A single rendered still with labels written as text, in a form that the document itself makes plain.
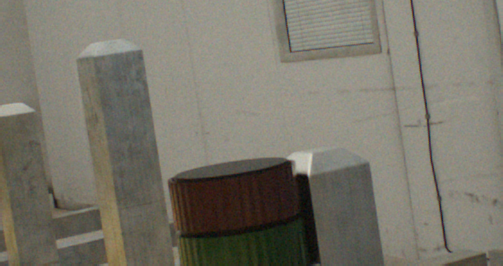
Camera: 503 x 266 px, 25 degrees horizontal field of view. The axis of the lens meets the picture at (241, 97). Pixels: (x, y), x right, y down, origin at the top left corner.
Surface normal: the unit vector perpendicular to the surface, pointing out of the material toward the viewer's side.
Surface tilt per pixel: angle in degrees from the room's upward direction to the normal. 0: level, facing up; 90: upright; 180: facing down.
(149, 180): 90
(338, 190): 90
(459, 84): 90
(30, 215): 90
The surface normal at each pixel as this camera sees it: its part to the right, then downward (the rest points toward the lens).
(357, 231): 0.47, -0.02
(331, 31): -0.87, 0.15
